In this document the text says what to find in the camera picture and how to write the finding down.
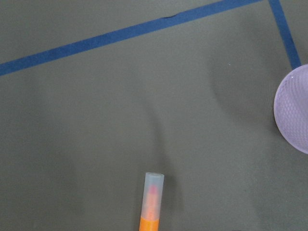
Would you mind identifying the orange highlighter pen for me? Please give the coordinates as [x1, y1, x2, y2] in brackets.
[139, 172, 165, 231]

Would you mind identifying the pink mesh pen holder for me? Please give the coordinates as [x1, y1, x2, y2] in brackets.
[273, 64, 308, 154]

